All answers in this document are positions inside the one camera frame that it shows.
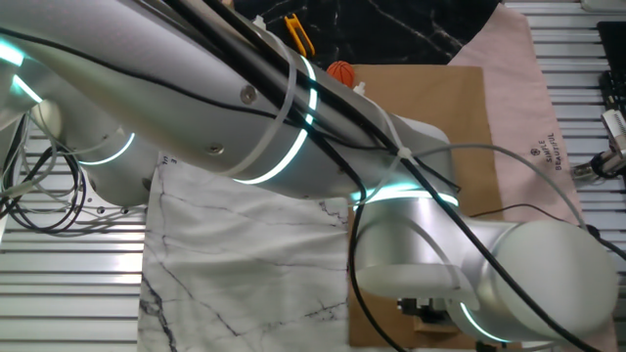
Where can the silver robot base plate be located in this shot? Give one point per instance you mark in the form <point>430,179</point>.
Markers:
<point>107,211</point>

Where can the large wooden block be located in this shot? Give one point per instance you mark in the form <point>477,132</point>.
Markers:
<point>430,327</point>

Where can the brown cardboard sheet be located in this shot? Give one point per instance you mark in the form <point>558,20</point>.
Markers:
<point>440,98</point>

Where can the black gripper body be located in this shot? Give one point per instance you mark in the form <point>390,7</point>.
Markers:
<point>425,309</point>

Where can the silver depth camera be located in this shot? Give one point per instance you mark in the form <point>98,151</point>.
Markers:
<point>614,128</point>

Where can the orange toy basketball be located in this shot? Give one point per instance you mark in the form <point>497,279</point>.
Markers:
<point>341,72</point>

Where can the marble pattern tablecloth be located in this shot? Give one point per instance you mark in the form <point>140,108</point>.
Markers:
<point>244,254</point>

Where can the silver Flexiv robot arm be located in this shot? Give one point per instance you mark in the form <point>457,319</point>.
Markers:
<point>147,98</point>

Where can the yellow utility knife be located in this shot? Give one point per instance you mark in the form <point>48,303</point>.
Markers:
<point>298,34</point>

